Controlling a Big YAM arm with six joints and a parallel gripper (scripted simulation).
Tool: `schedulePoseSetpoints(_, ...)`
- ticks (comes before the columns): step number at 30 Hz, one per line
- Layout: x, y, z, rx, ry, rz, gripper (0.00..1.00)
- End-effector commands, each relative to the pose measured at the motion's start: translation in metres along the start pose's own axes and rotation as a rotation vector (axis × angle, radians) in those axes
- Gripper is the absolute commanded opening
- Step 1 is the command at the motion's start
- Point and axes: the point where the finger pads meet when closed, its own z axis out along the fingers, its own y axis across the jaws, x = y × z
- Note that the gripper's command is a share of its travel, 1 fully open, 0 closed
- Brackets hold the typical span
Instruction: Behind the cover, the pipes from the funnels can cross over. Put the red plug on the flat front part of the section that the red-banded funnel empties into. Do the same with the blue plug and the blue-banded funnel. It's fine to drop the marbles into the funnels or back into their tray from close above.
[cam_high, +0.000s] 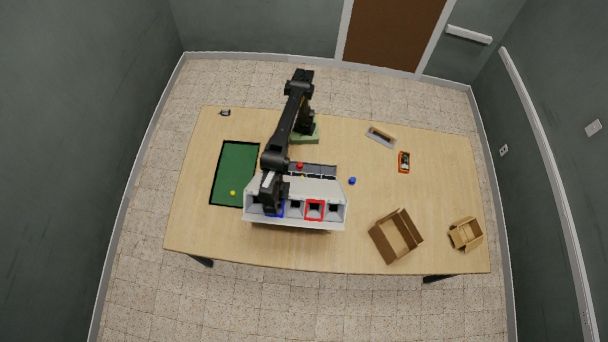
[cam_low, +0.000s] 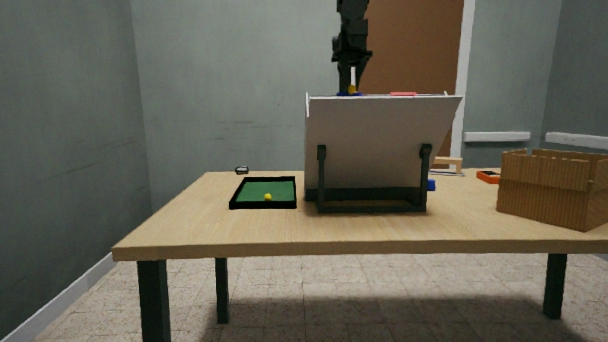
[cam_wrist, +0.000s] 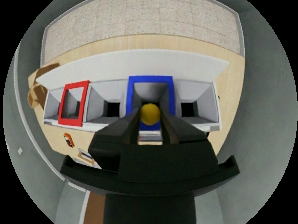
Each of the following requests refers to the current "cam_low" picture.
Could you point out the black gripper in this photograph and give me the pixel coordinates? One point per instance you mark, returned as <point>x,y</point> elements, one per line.
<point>349,59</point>

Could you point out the green tray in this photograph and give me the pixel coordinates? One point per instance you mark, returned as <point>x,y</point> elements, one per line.
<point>251,191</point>

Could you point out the blue round plug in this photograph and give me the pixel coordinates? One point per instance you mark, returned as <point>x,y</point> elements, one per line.
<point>431,185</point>

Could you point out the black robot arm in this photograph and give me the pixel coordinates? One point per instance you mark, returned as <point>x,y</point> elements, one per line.
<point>353,27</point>

